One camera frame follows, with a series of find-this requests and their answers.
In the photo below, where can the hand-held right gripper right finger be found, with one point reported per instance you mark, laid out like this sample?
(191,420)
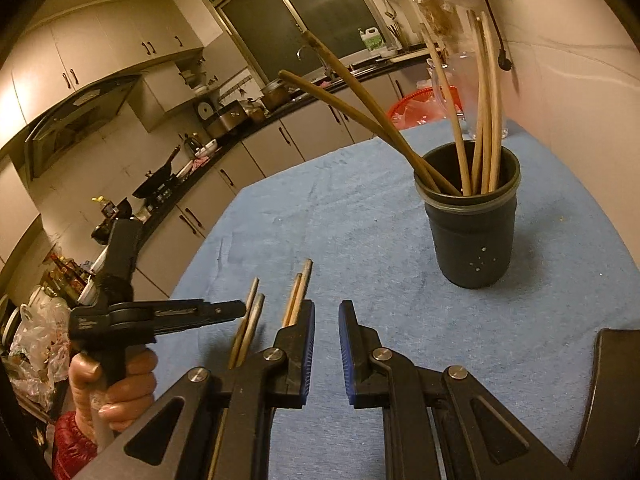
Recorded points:
(347,355)

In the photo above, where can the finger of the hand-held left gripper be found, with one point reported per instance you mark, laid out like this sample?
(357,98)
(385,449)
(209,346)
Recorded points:
(200,312)

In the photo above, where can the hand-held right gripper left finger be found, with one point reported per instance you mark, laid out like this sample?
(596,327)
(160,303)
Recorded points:
(306,350)

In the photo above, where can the pile of wooden chopsticks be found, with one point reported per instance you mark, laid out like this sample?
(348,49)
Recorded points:
(300,295)

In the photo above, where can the black utensil holder cup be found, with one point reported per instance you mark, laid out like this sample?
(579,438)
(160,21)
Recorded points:
(470,240)

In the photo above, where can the bunch of wooden chopsticks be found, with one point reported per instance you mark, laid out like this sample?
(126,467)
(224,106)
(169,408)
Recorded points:
(482,110)

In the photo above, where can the person's left forearm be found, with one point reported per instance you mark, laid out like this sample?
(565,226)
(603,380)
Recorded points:
(75,450)

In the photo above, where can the person's left hand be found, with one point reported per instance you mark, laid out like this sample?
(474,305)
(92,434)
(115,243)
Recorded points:
(140,375)

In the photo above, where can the group of sauce bottles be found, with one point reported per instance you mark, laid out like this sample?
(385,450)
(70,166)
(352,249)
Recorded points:
(65,275)

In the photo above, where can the black round pot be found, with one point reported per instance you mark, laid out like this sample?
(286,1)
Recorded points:
(102,232)

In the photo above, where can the crumpled clear plastic bag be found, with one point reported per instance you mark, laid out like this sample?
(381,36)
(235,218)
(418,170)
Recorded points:
(37,345)

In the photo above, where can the yellow-cap oil bottle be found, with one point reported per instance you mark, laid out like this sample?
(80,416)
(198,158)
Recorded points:
(106,207)

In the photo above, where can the blue terry table cloth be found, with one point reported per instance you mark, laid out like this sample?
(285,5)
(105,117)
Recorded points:
(350,240)

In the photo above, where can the black wok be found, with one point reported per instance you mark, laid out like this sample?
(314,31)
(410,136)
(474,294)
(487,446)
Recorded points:
(152,185)

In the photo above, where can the pink cloth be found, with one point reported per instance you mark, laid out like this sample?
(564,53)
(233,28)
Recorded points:
(201,162)

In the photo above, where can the black range hood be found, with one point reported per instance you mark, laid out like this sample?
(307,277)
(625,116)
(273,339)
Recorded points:
(80,120)

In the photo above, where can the round kitchen scale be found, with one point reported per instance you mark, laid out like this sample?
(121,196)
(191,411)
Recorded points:
(205,110)

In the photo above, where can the black kitchen countertop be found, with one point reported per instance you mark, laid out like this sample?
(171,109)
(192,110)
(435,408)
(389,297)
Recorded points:
(272,117)

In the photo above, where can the lower kitchen cabinets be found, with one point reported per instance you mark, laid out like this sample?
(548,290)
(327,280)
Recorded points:
(310,135)

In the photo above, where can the kitchen cabinets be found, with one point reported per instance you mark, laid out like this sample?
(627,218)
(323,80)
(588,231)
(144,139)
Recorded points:
(100,40)
(310,135)

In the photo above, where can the brown cooking pot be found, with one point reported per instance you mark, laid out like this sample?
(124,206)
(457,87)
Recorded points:
(276,96)

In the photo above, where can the open dish shelf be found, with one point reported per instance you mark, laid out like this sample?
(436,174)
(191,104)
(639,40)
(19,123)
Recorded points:
(197,75)

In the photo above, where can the red plastic basket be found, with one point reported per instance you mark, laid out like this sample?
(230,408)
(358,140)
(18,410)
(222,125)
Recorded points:
(415,110)

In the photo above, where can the chrome sink faucet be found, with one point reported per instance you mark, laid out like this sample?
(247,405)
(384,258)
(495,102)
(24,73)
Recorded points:
(320,62)

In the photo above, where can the upper kitchen cabinets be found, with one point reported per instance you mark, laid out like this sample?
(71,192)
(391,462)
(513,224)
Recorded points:
(100,40)

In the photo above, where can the clear plastic pitcher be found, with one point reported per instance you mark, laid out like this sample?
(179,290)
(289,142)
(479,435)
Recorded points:
(467,95)

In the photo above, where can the dark kitchen window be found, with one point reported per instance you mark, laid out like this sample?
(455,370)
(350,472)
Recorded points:
(300,15)

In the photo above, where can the white green-label detergent bottle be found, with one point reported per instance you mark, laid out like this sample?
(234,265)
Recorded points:
(370,40)

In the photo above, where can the sink-side chopstick holder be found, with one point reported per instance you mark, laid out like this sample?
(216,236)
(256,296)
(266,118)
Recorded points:
(394,35)

